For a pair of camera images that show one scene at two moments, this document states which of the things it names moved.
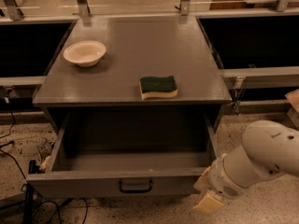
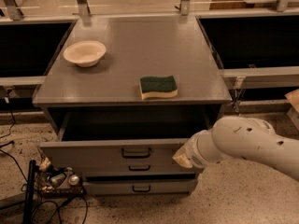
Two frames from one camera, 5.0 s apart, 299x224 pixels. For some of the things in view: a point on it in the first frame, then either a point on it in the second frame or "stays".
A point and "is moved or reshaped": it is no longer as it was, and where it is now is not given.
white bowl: (85, 53) stays
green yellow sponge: (158, 87) stays
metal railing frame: (11, 10) stays
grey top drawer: (125, 155) is moved or reshaped
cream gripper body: (221, 180) to (195, 153)
